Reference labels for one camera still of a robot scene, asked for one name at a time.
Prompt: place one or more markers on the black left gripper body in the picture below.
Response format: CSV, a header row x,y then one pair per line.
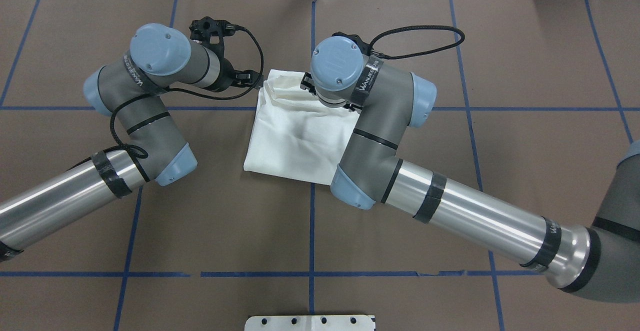
x,y
227,75

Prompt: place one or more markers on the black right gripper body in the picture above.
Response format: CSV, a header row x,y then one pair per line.
x,y
306,84

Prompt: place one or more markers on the white long-sleeve printed shirt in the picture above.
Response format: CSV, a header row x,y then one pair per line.
x,y
294,136

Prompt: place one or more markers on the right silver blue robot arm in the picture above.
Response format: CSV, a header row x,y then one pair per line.
x,y
599,262

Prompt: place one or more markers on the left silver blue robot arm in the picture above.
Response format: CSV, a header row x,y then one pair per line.
x,y
148,144

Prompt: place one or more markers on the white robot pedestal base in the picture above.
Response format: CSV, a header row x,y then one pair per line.
x,y
335,322

